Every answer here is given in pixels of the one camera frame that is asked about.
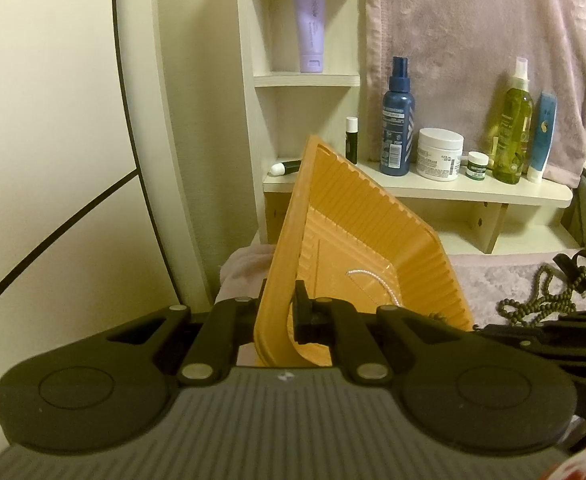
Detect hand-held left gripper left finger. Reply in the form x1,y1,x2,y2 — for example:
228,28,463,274
73,297,255,387

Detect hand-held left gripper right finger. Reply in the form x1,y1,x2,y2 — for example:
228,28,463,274
294,280,476,387

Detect dark bead necklace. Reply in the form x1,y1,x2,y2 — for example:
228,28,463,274
496,264,579,326

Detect black band watch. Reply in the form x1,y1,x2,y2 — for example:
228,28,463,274
553,249,586,295

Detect white pearl necklace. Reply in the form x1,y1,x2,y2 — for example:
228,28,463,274
345,268,405,307

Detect orange plastic tray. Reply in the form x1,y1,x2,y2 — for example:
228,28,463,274
254,134,475,367

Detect dark green tube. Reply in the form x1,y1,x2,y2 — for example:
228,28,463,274
270,160,304,177

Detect cream wooden shelf unit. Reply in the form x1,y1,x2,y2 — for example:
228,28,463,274
234,0,583,261

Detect white and black lip balm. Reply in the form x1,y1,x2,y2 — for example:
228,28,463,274
344,116,359,165

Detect small green-label jar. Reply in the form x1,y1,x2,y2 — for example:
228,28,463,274
466,151,490,181

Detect blue and white tube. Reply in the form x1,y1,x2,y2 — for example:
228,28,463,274
526,91,559,184

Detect green spray bottle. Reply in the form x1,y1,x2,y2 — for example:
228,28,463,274
492,57,534,185

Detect white cream jar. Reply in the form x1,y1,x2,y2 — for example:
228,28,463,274
416,128,464,182

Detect blue spray bottle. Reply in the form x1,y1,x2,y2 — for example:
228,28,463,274
379,56,416,177

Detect lavender tube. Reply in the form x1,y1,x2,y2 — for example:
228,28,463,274
291,0,327,74

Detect pink hanging towel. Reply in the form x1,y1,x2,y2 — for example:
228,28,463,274
360,0,586,186

